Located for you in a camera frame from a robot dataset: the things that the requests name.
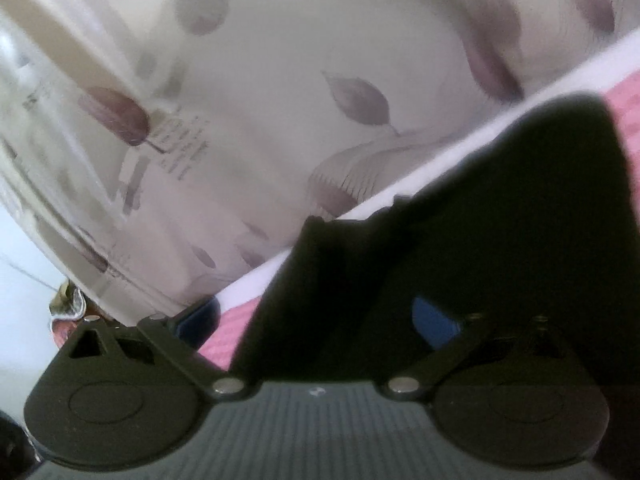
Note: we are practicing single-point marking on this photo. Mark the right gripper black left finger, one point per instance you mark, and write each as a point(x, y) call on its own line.
point(116, 396)

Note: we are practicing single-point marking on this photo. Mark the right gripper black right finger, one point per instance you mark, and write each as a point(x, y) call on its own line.
point(506, 389)

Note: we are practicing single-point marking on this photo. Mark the black small garment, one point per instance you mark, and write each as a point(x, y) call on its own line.
point(539, 224)

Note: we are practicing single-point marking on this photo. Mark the beige leaf-print curtain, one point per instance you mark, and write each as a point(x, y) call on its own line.
point(158, 150)

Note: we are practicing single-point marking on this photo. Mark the pink white bed sheet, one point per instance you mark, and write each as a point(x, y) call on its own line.
point(598, 75)

